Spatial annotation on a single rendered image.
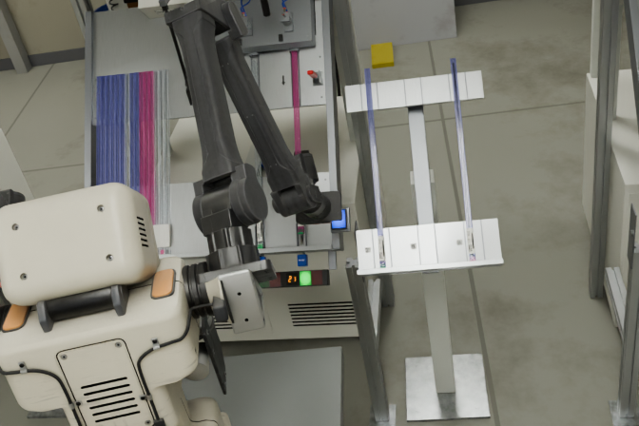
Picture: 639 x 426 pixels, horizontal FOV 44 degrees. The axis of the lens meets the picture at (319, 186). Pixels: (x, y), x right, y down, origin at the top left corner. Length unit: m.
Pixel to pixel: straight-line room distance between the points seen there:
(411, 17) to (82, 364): 3.58
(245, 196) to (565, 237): 1.99
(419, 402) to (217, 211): 1.40
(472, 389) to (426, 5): 2.54
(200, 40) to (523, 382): 1.61
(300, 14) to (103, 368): 1.17
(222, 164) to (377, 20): 3.29
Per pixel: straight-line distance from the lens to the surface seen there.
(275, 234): 2.03
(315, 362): 1.89
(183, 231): 2.11
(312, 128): 2.68
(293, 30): 2.07
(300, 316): 2.62
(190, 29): 1.41
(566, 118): 3.77
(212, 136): 1.32
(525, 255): 3.00
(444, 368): 2.46
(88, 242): 1.16
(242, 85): 1.49
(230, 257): 1.22
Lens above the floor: 1.98
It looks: 35 degrees down
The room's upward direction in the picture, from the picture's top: 12 degrees counter-clockwise
